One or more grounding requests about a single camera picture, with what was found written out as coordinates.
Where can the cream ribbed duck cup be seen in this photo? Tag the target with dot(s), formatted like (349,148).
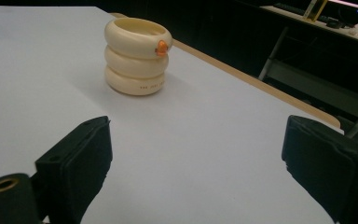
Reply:
(136,56)

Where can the small black device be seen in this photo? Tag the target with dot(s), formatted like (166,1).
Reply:
(334,23)

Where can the yellow framed board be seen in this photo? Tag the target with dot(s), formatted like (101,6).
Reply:
(315,9)

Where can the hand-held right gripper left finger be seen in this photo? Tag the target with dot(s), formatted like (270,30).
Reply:
(74,168)

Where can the black keyboard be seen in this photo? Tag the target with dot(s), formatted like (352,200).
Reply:
(289,8)

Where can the long desk with light top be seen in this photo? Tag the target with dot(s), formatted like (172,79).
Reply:
(320,25)

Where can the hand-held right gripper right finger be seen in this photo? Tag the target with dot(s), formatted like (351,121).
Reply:
(332,165)

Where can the grey metal stand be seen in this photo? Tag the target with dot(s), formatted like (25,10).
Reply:
(317,84)

